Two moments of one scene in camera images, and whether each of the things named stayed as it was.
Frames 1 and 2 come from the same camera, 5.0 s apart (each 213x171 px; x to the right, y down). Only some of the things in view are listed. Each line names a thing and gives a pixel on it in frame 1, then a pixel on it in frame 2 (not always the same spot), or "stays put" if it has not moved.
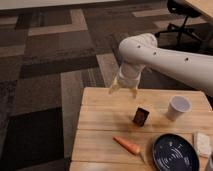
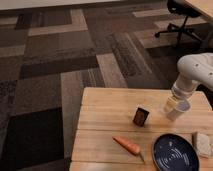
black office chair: x=186 y=9 stays put
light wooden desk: x=204 y=5 stays put
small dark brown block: x=141 y=116 stays put
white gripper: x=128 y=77 to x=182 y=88
